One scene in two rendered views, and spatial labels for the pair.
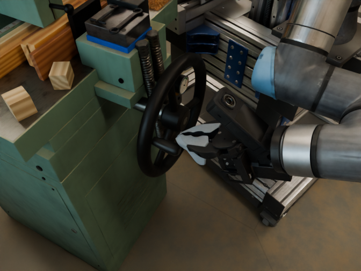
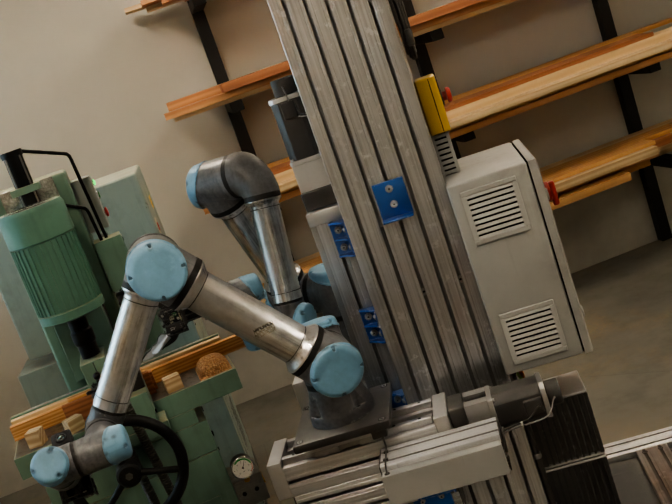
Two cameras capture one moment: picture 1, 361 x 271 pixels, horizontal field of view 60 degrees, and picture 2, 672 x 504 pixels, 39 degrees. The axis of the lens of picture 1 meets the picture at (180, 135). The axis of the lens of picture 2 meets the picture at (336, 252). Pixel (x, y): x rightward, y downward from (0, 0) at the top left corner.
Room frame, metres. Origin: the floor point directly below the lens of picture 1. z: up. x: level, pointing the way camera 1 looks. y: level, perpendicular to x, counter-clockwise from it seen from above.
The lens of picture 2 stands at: (-0.40, -2.10, 1.62)
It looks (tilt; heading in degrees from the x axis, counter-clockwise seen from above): 12 degrees down; 51
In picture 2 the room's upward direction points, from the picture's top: 19 degrees counter-clockwise
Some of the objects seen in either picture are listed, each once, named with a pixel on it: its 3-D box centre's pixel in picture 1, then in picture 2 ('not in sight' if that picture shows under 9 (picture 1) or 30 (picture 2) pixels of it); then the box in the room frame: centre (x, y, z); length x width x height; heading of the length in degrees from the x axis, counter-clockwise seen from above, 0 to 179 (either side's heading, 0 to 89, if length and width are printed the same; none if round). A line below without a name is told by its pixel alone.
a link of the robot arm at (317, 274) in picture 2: not in sight; (333, 287); (1.20, -0.09, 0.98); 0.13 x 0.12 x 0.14; 109
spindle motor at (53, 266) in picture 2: not in sight; (52, 261); (0.65, 0.31, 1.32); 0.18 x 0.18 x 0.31
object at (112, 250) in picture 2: not in sight; (116, 261); (0.88, 0.43, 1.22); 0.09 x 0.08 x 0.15; 62
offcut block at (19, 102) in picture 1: (20, 103); (36, 437); (0.42, 0.29, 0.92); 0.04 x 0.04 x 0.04; 41
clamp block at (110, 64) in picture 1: (124, 49); (125, 410); (0.59, 0.12, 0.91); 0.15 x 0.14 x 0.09; 152
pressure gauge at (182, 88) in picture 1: (179, 85); (243, 468); (0.78, 0.00, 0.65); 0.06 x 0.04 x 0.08; 152
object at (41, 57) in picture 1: (76, 38); (109, 398); (0.61, 0.23, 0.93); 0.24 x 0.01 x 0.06; 152
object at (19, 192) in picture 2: not in sight; (22, 180); (0.71, 0.44, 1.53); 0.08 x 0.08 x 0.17; 62
